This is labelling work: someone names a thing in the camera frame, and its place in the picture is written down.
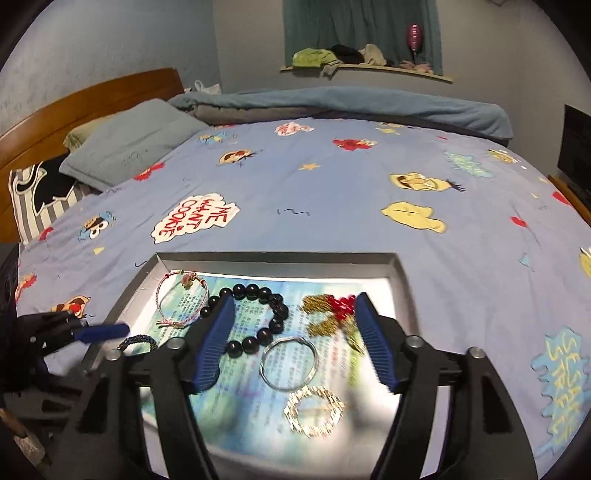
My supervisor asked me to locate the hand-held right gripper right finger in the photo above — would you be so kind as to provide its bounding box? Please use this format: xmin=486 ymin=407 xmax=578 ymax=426
xmin=353 ymin=291 xmax=539 ymax=480

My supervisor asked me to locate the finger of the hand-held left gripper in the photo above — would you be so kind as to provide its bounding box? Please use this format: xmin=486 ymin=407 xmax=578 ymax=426
xmin=17 ymin=309 xmax=89 ymax=334
xmin=68 ymin=322 xmax=131 ymax=345

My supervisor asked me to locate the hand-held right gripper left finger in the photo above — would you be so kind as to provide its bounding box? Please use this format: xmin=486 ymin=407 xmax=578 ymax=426
xmin=46 ymin=292 xmax=237 ymax=480

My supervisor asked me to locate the dark blue beaded bracelet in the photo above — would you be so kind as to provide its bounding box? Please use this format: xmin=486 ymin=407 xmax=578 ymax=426
xmin=115 ymin=335 xmax=159 ymax=356

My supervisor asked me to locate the silver bangle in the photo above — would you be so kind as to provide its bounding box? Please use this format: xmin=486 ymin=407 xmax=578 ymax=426
xmin=259 ymin=337 xmax=320 ymax=391

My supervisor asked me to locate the red bead gold tassel ornament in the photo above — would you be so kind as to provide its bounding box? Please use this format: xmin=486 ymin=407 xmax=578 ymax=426
xmin=301 ymin=292 xmax=368 ymax=355

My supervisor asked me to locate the large black bead bracelet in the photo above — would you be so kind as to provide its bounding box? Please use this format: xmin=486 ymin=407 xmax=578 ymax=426
xmin=199 ymin=284 xmax=291 ymax=359

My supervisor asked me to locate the pink braided bracelet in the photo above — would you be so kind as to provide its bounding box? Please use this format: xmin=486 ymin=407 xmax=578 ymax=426
xmin=154 ymin=270 xmax=211 ymax=329

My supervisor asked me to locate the gold link bracelet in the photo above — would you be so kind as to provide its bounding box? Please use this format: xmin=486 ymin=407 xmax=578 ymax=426
xmin=284 ymin=387 xmax=346 ymax=437

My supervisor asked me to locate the grey cardboard box tray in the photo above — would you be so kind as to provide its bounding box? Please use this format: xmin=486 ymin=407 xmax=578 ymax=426
xmin=82 ymin=251 xmax=422 ymax=476

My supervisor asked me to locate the blue green printed paper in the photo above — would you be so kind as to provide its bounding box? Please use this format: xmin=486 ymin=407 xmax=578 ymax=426
xmin=139 ymin=272 xmax=402 ymax=462

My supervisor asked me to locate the black white striped pillow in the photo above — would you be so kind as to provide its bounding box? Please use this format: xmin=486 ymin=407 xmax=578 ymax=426
xmin=9 ymin=159 xmax=100 ymax=245

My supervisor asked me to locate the cartoon printed blue bedsheet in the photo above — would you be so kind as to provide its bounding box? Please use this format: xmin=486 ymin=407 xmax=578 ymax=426
xmin=14 ymin=117 xmax=591 ymax=480

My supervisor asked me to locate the yellow green pillow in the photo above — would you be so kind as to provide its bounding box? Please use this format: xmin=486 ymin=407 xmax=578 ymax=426
xmin=63 ymin=115 xmax=114 ymax=151

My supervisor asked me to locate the grey blue pillow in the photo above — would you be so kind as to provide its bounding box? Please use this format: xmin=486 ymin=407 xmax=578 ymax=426
xmin=60 ymin=99 xmax=208 ymax=190

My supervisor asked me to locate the wooden headboard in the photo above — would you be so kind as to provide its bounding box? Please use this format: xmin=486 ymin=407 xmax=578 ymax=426
xmin=0 ymin=68 xmax=185 ymax=243

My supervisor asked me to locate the blue folded duvet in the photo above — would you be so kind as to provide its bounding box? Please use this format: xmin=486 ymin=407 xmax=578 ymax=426
xmin=167 ymin=88 xmax=514 ymax=139

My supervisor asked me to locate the window sill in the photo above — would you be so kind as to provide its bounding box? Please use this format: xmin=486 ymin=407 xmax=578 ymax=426
xmin=280 ymin=62 xmax=454 ymax=85

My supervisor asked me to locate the pink cloth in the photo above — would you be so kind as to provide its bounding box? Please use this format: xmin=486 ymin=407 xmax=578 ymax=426
xmin=399 ymin=60 xmax=435 ymax=76

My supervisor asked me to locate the black monitor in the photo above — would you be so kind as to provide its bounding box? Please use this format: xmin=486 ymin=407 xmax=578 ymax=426
xmin=557 ymin=104 xmax=591 ymax=191

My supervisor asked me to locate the beige cloth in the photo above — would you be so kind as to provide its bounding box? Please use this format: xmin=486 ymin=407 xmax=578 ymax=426
xmin=360 ymin=44 xmax=389 ymax=66

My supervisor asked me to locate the black cloth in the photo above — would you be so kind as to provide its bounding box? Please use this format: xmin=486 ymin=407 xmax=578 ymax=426
xmin=330 ymin=44 xmax=366 ymax=65

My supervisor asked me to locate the green cloth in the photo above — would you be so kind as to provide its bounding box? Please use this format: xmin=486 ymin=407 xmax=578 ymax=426
xmin=292 ymin=47 xmax=343 ymax=68

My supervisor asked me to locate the pink balloon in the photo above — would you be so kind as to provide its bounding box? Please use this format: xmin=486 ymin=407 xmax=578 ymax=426
xmin=405 ymin=24 xmax=424 ymax=64

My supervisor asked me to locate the teal curtain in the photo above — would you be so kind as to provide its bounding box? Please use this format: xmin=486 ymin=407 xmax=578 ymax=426
xmin=283 ymin=0 xmax=444 ymax=75

